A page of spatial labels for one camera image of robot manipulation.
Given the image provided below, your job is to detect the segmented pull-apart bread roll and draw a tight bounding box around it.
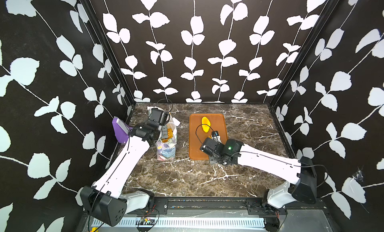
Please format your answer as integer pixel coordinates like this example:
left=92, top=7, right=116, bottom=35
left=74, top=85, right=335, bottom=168
left=167, top=128, right=174, bottom=139

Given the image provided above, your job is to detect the oval yellow bread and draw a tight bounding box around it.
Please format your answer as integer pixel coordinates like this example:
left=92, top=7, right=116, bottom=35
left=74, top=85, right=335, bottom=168
left=202, top=117, right=211, bottom=133

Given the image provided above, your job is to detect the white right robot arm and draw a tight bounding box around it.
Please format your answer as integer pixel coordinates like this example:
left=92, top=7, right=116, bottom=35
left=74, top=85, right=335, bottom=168
left=200, top=138, right=317, bottom=209

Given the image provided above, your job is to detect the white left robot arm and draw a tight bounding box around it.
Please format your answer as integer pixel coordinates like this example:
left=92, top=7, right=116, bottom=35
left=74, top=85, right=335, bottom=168
left=80, top=118, right=166, bottom=227

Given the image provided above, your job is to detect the purple plastic box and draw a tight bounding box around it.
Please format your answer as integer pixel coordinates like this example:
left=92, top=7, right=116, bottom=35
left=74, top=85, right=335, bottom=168
left=112, top=117, right=132, bottom=144

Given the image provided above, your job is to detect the brown plastic tray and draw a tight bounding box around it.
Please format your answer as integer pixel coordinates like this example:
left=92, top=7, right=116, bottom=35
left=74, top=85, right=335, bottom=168
left=189, top=114, right=228, bottom=160

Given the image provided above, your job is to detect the small electronics circuit board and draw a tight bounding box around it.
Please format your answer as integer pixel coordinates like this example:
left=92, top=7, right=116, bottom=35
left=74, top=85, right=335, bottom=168
left=136, top=217, right=157, bottom=228

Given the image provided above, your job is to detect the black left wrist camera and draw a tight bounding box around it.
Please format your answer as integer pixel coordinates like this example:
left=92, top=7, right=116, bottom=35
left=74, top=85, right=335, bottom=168
left=149, top=108, right=170, bottom=126

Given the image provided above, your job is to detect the black front mounting rail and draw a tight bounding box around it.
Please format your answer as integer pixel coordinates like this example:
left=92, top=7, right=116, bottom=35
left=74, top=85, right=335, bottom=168
left=127, top=196, right=289, bottom=217

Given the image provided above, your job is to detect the white slotted cable duct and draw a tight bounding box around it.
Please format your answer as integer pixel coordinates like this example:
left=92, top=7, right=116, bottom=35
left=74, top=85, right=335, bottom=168
left=92, top=216, right=266, bottom=230

